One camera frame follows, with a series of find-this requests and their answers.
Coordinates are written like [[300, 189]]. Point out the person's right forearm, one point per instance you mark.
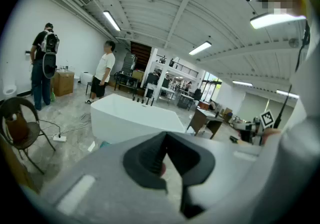
[[272, 131]]

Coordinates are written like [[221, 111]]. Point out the brown bag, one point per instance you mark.
[[17, 128]]

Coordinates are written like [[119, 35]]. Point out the cardboard box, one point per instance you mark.
[[63, 83]]

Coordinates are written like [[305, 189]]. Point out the dark wicker chair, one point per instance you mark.
[[32, 130]]

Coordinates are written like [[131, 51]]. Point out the person's white shirt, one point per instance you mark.
[[295, 168]]

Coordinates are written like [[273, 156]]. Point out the black frame table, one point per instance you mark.
[[125, 80]]

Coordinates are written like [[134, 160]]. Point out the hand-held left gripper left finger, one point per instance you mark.
[[100, 188]]

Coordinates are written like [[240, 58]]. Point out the brown wooden table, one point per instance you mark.
[[200, 118]]

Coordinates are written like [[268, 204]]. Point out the black hand shower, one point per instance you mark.
[[152, 102]]

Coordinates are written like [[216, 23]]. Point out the white cylinder stool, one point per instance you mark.
[[86, 78]]

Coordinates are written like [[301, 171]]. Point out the white bathtub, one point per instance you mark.
[[130, 118]]

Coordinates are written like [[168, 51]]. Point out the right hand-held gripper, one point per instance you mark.
[[266, 119]]

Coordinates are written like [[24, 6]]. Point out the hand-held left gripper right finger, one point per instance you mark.
[[220, 175]]

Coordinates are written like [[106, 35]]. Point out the green bottle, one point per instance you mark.
[[53, 95]]

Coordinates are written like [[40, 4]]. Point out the white power strip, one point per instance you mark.
[[60, 138]]

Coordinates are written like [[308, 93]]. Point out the ceiling tube light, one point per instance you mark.
[[242, 83], [200, 48], [287, 93], [275, 20], [111, 20]]

